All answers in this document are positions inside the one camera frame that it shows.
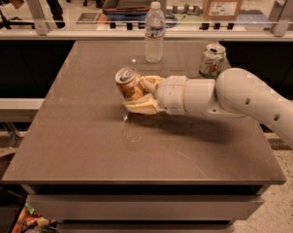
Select clear plastic water bottle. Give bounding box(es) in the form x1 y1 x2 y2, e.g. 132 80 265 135
145 1 165 63

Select orange soda can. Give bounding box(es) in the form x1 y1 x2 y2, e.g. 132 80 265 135
114 67 146 101

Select grey metal post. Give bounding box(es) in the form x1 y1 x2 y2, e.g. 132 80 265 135
26 0 49 36
269 0 293 37

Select grey metal post right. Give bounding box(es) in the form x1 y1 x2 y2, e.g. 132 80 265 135
269 0 293 37

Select black office chair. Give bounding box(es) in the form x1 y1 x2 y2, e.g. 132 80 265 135
0 0 34 31

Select grey table drawer base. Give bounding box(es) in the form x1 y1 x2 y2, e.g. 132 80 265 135
26 194 264 233

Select colourful snack bag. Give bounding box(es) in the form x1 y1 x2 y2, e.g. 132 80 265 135
11 203 58 233

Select grey open bin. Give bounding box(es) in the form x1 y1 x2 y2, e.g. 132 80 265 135
102 0 165 15

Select green white soda can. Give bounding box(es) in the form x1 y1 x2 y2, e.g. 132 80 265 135
199 44 226 79

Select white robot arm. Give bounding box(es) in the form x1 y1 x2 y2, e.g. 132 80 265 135
124 68 293 149

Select grey metal post left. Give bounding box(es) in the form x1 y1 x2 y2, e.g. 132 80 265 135
26 0 49 36

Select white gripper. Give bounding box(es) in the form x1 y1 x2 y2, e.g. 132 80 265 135
123 76 187 115

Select person legs in black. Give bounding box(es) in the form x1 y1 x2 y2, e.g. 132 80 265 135
47 0 65 28

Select cardboard box with label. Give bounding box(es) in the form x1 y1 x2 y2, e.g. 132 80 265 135
203 0 243 20

